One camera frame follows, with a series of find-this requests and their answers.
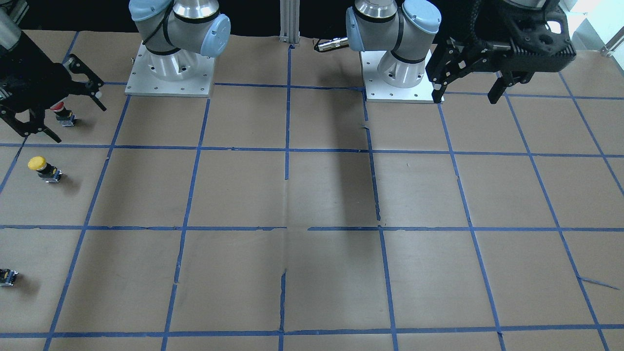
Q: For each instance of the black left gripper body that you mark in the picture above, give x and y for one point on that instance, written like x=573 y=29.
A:
x=457 y=57

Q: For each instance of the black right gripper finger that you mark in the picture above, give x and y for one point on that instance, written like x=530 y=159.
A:
x=34 y=125
x=91 y=87

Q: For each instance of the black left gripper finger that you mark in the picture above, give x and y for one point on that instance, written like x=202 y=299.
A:
x=507 y=79
x=451 y=61

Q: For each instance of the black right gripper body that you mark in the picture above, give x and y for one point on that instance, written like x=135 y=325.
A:
x=30 y=84

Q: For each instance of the yellow push button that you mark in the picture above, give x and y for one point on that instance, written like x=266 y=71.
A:
x=46 y=171

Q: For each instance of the red push button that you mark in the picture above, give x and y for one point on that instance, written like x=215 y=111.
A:
x=64 y=116

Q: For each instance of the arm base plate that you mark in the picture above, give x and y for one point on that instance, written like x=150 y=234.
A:
x=388 y=80
x=181 y=74

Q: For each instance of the silver cable connector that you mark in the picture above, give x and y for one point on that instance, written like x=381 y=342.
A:
x=331 y=45

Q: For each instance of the small black switch block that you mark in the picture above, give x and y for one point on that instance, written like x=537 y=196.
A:
x=8 y=277

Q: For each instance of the aluminium frame post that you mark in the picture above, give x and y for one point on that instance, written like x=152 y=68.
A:
x=289 y=21

